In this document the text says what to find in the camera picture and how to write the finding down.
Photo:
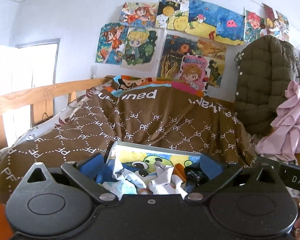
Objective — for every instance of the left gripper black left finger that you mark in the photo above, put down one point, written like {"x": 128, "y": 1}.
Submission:
{"x": 71, "y": 182}

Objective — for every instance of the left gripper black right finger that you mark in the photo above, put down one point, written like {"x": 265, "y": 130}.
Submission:
{"x": 232, "y": 177}

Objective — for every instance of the black sock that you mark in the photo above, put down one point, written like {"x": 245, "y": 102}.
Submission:
{"x": 194, "y": 177}

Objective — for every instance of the orange cloth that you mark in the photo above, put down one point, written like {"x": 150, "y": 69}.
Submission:
{"x": 179, "y": 170}

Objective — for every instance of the white paper towel cloth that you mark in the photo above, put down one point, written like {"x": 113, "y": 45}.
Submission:
{"x": 166, "y": 182}

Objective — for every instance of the blue white cartoon cloth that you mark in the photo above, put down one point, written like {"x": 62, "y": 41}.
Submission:
{"x": 119, "y": 180}

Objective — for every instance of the pink crumpled garment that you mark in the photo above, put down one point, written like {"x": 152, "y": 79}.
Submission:
{"x": 284, "y": 141}

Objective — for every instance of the grey tray with cartoon picture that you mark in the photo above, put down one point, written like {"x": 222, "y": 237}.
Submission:
{"x": 141, "y": 158}

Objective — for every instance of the brown patterned blanket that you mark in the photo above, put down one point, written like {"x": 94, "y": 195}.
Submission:
{"x": 165, "y": 114}

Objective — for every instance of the pink magazine poster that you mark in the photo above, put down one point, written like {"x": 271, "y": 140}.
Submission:
{"x": 195, "y": 72}

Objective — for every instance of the olive quilted jacket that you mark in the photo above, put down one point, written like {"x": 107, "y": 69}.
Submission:
{"x": 265, "y": 68}

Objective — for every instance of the blond boy poster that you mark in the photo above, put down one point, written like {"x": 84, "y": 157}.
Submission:
{"x": 142, "y": 48}

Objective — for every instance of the anime girl poster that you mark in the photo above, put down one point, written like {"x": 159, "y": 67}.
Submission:
{"x": 111, "y": 43}

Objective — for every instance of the blue sea yellow sand poster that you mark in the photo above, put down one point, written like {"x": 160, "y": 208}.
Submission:
{"x": 214, "y": 22}

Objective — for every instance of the red haired character poster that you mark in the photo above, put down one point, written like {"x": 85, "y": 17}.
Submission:
{"x": 254, "y": 27}

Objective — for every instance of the starry moon poster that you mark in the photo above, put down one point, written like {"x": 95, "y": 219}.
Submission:
{"x": 172, "y": 15}

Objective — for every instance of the swimming mermaid poster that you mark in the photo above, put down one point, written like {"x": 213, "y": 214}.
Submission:
{"x": 139, "y": 14}

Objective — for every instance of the wooden bed rail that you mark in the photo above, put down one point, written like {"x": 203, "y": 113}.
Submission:
{"x": 40, "y": 100}

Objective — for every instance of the rightmost wall poster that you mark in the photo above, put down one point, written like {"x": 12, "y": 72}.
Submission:
{"x": 277, "y": 24}

